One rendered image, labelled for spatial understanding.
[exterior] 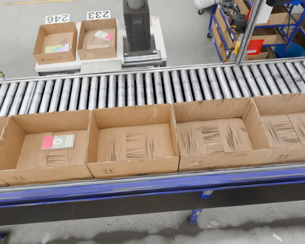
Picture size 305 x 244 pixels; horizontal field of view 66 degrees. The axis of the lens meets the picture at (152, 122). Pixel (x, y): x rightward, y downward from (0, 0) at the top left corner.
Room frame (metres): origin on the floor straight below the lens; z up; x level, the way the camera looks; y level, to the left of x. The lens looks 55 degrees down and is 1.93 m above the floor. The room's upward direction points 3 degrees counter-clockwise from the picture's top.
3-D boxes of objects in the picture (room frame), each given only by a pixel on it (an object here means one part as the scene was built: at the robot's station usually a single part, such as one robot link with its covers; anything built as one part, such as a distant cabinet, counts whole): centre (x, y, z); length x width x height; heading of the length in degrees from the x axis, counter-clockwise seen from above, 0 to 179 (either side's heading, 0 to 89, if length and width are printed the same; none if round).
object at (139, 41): (1.59, 0.07, 0.91); 0.26 x 0.26 x 0.33; 3
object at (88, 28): (1.64, 0.39, 0.80); 0.38 x 0.28 x 0.10; 2
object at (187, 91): (1.04, -0.25, 0.72); 0.52 x 0.05 x 0.05; 2
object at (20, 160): (0.57, 0.49, 0.96); 0.39 x 0.29 x 0.17; 92
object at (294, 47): (1.98, -1.50, 0.15); 0.31 x 0.31 x 0.29
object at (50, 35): (1.61, 0.72, 0.80); 0.38 x 0.28 x 0.10; 5
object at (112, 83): (1.03, 0.27, 0.72); 0.52 x 0.05 x 0.05; 2
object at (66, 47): (1.52, 0.70, 0.79); 0.19 x 0.14 x 0.02; 99
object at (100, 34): (1.72, 0.36, 0.76); 0.16 x 0.07 x 0.02; 61
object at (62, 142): (0.63, 0.49, 0.89); 0.16 x 0.07 x 0.02; 92
